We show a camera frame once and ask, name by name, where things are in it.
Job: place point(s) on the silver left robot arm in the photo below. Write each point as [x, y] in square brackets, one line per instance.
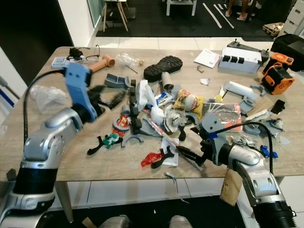
[42, 152]

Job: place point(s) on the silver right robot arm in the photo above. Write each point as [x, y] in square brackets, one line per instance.
[251, 166]

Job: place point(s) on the round red wrapper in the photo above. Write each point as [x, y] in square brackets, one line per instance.
[122, 122]

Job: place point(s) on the black curved plastic part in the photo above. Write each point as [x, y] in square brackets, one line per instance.
[94, 149]
[164, 159]

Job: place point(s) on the white paper bag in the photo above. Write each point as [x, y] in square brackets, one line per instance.
[147, 97]

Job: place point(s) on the yellow snack packet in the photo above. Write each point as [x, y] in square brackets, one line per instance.
[189, 102]

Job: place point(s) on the brown tube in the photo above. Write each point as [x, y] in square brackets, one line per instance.
[103, 63]

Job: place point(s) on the silver and red foil packet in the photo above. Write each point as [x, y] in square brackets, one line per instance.
[225, 110]

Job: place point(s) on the small clear plastic bag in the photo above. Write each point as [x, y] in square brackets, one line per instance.
[128, 59]

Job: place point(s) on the green candy wrapper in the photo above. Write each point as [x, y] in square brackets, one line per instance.
[112, 139]

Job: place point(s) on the red candy wrapper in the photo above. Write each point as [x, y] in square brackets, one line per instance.
[149, 159]

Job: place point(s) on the brown cardboard tag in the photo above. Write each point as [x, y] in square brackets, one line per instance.
[231, 187]

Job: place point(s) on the crumpled clear plastic bag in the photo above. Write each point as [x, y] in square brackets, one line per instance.
[47, 97]

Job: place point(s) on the black glasses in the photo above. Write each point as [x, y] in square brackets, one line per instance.
[76, 53]

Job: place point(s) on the grey pipe piece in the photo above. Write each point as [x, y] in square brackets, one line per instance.
[167, 80]

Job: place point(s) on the black shoe sole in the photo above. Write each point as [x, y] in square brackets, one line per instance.
[164, 67]

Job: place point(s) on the small grey keypad device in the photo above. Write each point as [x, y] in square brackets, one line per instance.
[61, 62]

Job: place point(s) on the blue wrapper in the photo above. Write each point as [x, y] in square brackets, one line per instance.
[268, 151]

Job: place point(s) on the grey robot right foot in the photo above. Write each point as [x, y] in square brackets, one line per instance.
[179, 222]

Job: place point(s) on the grey robot foot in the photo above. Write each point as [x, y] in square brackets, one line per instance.
[179, 222]
[118, 222]

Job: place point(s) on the white booklet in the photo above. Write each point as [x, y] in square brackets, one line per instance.
[207, 58]

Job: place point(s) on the small black box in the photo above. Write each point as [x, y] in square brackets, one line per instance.
[277, 107]

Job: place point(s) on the grey tray with black blocks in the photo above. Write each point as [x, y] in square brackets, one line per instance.
[240, 61]

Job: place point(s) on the white chair with wooden legs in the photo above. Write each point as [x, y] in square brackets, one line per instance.
[116, 7]

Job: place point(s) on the small black cube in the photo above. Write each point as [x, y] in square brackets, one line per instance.
[11, 175]

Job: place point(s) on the grey robot left foot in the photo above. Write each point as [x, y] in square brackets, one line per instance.
[118, 222]

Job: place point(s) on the orange and black tool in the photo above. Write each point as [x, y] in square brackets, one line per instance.
[278, 76]

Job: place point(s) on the wooden table leg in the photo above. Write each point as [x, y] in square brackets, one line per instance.
[64, 202]

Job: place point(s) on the white metal table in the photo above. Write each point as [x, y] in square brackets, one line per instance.
[180, 4]

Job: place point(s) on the black bag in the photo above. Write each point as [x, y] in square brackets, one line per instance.
[289, 47]

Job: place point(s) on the standing person's legs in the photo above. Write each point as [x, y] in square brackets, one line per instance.
[232, 7]

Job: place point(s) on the white drawer cabinet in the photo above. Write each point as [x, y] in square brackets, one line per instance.
[293, 19]

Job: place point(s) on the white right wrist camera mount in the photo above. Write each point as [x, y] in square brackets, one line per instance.
[213, 126]

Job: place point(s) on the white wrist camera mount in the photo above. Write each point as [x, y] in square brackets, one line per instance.
[213, 126]
[78, 85]

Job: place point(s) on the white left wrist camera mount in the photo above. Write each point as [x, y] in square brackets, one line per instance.
[78, 85]

